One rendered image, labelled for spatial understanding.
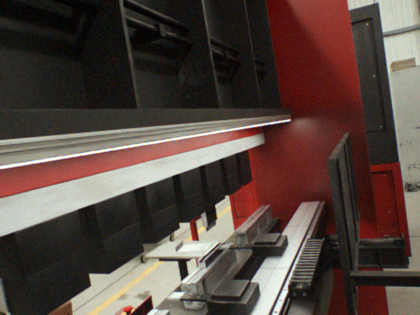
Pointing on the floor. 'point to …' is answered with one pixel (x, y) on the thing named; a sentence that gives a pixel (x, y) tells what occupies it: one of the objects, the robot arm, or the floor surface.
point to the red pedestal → (194, 228)
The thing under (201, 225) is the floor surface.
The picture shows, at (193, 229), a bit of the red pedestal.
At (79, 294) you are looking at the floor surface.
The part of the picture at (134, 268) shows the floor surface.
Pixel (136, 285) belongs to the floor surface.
